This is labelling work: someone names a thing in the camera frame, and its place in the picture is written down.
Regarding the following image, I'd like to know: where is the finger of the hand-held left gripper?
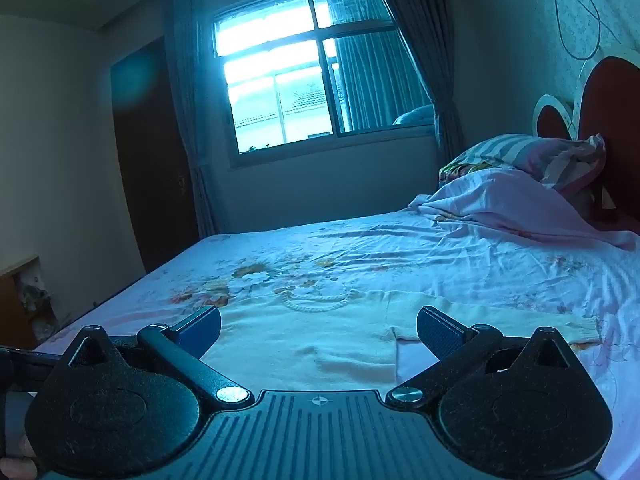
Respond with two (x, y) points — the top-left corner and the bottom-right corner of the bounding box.
(0, 344), (67, 393)

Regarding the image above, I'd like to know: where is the wooden cabinet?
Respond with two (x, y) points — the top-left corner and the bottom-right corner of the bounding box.
(0, 255), (59, 352)

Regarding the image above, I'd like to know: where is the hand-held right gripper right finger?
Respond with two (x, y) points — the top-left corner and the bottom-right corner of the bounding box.
(386, 305), (576, 406)

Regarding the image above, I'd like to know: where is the cream knit sweater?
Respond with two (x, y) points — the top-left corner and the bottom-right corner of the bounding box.
(199, 287), (602, 397)

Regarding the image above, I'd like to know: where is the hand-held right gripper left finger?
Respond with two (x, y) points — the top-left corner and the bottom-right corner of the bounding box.
(66, 305), (255, 407)

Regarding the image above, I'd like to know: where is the bed with floral sheet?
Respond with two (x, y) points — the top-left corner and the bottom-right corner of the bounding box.
(34, 204), (640, 480)

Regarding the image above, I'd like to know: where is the dark wooden door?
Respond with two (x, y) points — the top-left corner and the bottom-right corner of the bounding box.
(109, 35), (202, 274)

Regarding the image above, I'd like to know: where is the striped floral pillow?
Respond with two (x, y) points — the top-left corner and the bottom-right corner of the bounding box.
(438, 132), (608, 197)

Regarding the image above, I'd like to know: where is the red and white headboard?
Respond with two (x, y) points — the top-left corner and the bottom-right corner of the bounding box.
(532, 54), (640, 235)

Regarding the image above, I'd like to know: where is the thin wall cable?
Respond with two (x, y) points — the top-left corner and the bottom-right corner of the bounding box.
(546, 0), (604, 62)

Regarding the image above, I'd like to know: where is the sliding glass window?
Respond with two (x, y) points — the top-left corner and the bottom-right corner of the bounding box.
(212, 0), (437, 169)

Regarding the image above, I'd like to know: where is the pink blanket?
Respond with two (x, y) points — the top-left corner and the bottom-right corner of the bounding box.
(407, 167), (640, 252)

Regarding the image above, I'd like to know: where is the grey curtain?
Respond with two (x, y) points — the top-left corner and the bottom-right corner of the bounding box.
(369, 0), (467, 162)
(164, 0), (222, 237)

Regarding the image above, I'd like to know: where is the person's left hand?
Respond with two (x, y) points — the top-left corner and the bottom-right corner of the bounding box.
(0, 434), (40, 480)

